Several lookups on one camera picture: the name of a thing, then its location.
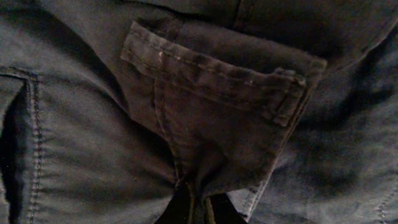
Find navy blue shorts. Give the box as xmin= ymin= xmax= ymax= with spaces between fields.
xmin=1 ymin=1 xmax=397 ymax=223

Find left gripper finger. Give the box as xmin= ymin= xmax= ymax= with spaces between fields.
xmin=155 ymin=184 xmax=247 ymax=224

